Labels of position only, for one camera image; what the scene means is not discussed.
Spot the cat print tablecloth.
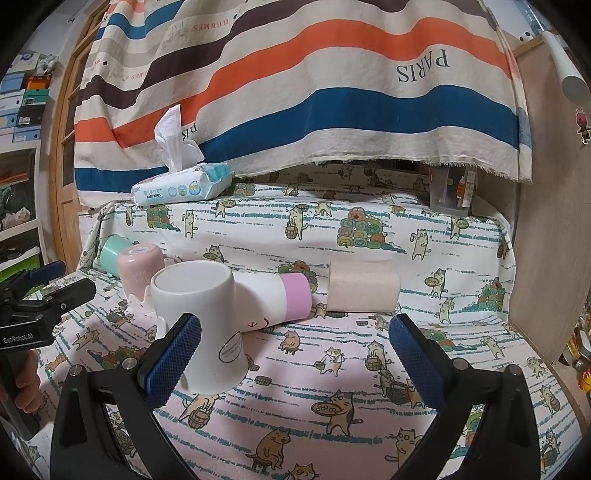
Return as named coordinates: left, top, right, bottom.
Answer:
left=18, top=166, right=586, bottom=480

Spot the white tube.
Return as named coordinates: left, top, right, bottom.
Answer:
left=542, top=28, right=585, bottom=100

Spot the green cup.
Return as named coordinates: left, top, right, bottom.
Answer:
left=99, top=234, right=136, bottom=278

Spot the white and pink cup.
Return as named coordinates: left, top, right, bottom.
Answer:
left=231, top=272, right=315, bottom=334

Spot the wooden door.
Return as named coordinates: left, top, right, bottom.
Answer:
left=48, top=0, right=114, bottom=274

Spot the white ceramic cup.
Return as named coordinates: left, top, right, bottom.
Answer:
left=151, top=260, right=250, bottom=396

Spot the stack of storage boxes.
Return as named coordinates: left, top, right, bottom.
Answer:
left=0, top=50, right=62, bottom=145

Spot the striped hanging cloth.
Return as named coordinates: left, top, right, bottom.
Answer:
left=73, top=0, right=536, bottom=207

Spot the cartoon wall sticker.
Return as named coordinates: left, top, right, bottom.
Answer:
left=574, top=107, right=591, bottom=145

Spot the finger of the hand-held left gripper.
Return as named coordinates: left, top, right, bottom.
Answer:
left=42, top=276, right=98, bottom=315
left=25, top=261, right=68, bottom=283

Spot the clear plastic container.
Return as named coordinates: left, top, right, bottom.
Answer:
left=428, top=164, right=482, bottom=216

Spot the white shelf unit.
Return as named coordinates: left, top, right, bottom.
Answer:
left=0, top=138, right=49, bottom=282

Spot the colourful toy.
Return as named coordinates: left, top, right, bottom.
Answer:
left=558, top=318, right=591, bottom=394

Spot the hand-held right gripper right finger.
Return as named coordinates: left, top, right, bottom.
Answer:
left=389, top=314, right=541, bottom=480

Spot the baby wipes pack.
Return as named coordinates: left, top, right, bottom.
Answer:
left=131, top=105, right=236, bottom=207

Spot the wooden cabinet panel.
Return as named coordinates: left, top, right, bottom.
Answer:
left=507, top=36, right=591, bottom=366

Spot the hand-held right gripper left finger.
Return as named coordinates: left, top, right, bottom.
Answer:
left=50, top=313, right=204, bottom=480

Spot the person's left hand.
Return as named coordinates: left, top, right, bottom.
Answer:
left=13, top=348, right=46, bottom=418

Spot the beige cup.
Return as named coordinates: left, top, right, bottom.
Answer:
left=326, top=260, right=400, bottom=316

